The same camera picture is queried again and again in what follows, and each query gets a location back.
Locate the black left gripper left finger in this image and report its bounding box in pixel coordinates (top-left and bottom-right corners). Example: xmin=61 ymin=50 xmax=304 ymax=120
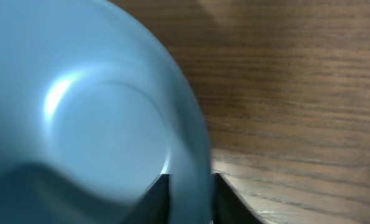
xmin=122 ymin=174 xmax=170 ymax=224

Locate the dark blue bowl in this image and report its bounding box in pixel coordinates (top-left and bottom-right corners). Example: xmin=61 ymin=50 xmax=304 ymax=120
xmin=0 ymin=1 xmax=212 ymax=223

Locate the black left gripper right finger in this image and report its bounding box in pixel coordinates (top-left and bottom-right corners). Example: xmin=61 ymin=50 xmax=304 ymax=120
xmin=213 ymin=173 xmax=263 ymax=224

